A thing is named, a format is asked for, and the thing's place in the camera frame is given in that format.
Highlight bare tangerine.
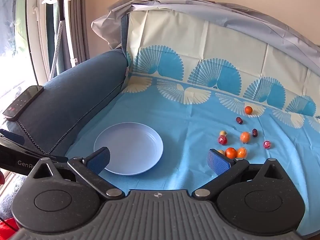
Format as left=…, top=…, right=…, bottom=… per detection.
left=225, top=147, right=238, bottom=159

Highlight orange front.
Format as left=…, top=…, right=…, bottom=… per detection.
left=236, top=147, right=247, bottom=159

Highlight red candy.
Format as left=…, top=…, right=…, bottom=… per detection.
left=217, top=135, right=228, bottom=145
left=263, top=140, right=271, bottom=150

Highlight small orange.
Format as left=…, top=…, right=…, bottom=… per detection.
left=244, top=106, right=253, bottom=115

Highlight person's left hand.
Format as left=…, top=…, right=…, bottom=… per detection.
left=0, top=171, right=5, bottom=185

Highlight black phone on armrest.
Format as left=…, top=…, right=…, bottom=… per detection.
left=3, top=85, right=44, bottom=121

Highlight lavender round plate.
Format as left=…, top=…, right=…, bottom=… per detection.
left=94, top=122, right=163, bottom=176

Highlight blue fabric sofa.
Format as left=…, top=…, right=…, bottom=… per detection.
left=0, top=13, right=130, bottom=158

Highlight blue fan-pattern tablecloth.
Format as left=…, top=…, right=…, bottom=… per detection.
left=67, top=10, right=319, bottom=235

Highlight grey crumpled cover sheet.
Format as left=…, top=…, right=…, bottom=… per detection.
left=91, top=0, right=319, bottom=74

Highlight garment steamer stand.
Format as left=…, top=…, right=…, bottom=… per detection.
left=42, top=0, right=89, bottom=80

